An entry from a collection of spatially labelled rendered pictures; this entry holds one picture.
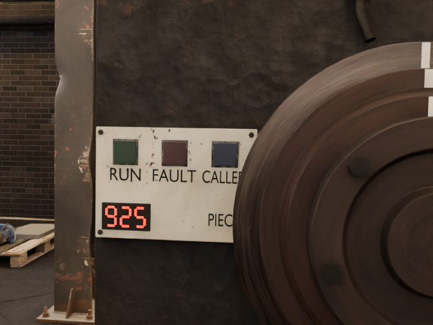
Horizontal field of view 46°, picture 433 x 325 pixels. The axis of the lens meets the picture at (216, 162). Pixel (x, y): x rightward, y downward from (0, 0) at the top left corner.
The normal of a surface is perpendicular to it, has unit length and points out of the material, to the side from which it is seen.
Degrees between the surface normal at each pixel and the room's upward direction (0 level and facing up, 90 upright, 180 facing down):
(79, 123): 90
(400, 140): 90
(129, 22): 90
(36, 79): 90
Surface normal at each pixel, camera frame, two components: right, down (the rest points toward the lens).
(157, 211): -0.11, 0.05
